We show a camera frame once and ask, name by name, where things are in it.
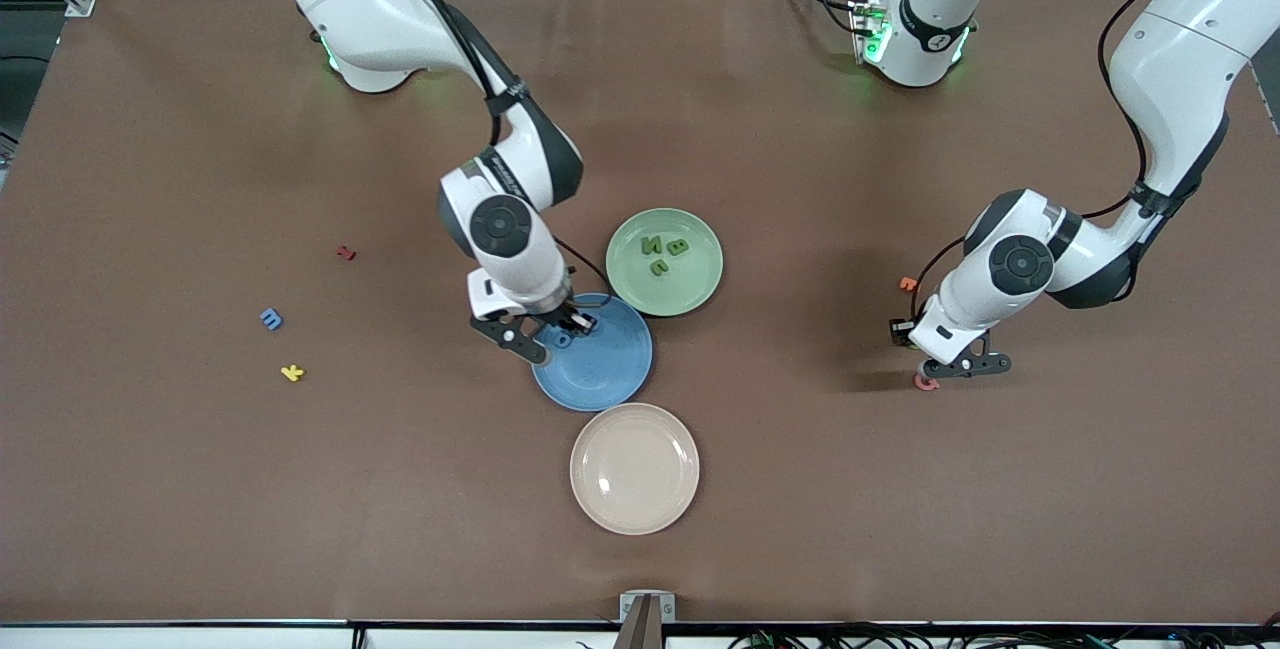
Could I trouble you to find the black left camera cable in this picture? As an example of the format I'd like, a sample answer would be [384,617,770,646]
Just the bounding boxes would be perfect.
[905,0,1183,322]

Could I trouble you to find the blue plate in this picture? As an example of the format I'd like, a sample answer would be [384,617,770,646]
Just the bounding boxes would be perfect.
[530,292,654,413]

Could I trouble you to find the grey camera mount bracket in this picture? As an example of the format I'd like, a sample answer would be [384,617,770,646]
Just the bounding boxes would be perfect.
[618,591,677,649]

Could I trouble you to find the black camera cable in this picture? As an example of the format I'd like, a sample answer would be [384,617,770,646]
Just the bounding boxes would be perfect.
[905,0,1183,322]
[380,0,606,302]

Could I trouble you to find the light green plate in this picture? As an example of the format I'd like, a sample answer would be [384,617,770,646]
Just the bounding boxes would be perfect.
[605,207,724,318]

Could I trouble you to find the white table edge rail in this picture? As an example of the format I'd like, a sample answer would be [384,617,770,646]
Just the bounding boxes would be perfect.
[0,621,1280,649]

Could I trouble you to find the brown table cover mat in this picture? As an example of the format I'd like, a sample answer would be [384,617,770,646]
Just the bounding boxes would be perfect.
[0,0,1280,626]

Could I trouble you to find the beige plate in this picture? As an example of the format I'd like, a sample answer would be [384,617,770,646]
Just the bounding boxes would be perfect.
[569,402,701,537]

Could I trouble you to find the black right camera cable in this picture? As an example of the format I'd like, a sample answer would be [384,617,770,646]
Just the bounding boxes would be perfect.
[380,0,606,302]

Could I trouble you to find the tangled black cable bundle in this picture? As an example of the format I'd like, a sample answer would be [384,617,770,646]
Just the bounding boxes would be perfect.
[730,624,1280,649]

